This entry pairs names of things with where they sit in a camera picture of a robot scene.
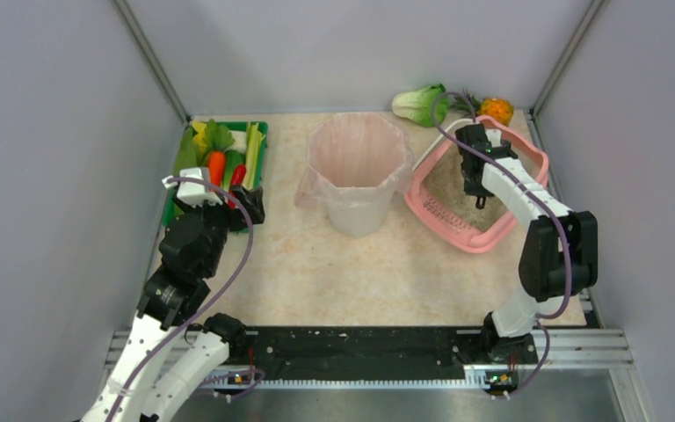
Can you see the green plastic tray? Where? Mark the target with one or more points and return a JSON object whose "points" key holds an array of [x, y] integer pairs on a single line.
{"points": [[222, 136]]}

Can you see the black litter scoop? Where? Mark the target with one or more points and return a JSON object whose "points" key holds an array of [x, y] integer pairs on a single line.
{"points": [[480, 202]]}

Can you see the white trash bin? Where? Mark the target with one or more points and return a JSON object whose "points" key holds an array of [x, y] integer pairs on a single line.
{"points": [[359, 217]]}

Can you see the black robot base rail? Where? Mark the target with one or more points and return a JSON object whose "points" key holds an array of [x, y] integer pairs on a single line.
{"points": [[376, 354]]}

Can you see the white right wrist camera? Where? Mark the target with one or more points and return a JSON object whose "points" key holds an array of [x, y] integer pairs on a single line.
{"points": [[494, 137]]}

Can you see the orange toy pineapple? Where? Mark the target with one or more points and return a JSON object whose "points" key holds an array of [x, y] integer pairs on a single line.
{"points": [[499, 109]]}

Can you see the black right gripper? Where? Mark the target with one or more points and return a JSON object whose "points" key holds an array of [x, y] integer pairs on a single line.
{"points": [[477, 183]]}

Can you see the large green leaf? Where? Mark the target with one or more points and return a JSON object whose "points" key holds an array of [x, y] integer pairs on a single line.
{"points": [[187, 153]]}

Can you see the toy napa cabbage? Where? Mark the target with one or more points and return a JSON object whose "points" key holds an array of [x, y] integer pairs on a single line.
{"points": [[424, 107]]}

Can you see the pink plastic bin liner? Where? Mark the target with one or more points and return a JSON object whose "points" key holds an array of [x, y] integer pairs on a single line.
{"points": [[352, 159]]}

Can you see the red toy chili pepper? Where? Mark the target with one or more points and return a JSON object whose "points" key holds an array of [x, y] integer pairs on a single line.
{"points": [[237, 177]]}

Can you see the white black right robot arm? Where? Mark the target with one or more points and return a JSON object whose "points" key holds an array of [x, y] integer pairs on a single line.
{"points": [[559, 256]]}

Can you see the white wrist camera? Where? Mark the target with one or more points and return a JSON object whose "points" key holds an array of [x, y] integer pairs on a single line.
{"points": [[494, 137], [193, 194]]}

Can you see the yellow toy corn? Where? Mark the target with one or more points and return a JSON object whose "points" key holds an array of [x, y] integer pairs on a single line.
{"points": [[199, 136]]}

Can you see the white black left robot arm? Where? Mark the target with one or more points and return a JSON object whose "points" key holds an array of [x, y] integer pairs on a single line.
{"points": [[172, 299]]}

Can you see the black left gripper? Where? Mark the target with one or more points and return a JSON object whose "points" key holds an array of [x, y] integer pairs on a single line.
{"points": [[235, 208]]}

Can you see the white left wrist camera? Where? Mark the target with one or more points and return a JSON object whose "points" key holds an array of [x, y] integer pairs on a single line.
{"points": [[193, 194]]}

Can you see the white green toy celery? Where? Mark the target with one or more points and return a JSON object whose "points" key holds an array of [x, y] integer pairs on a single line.
{"points": [[254, 140]]}

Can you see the pink white litter box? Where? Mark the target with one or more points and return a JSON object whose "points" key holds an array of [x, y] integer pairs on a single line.
{"points": [[439, 219]]}

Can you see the orange toy carrot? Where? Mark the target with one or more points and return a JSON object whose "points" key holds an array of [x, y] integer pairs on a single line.
{"points": [[216, 164]]}

